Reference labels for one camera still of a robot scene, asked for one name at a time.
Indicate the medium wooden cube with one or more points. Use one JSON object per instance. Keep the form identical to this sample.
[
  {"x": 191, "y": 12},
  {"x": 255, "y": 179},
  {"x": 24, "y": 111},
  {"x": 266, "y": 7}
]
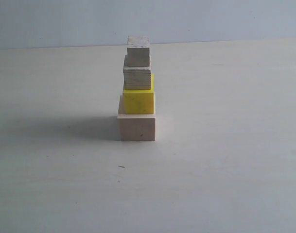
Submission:
[{"x": 137, "y": 78}]

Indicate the small wooden cube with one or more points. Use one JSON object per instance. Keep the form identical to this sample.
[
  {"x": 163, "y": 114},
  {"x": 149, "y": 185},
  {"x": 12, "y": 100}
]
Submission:
[{"x": 138, "y": 51}]

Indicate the large pale wooden cube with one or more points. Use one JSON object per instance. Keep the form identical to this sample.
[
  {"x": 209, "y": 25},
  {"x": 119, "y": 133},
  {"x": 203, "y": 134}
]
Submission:
[{"x": 135, "y": 127}]

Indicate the yellow cube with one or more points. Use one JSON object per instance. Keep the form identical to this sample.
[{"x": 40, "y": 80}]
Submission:
[{"x": 140, "y": 101}]

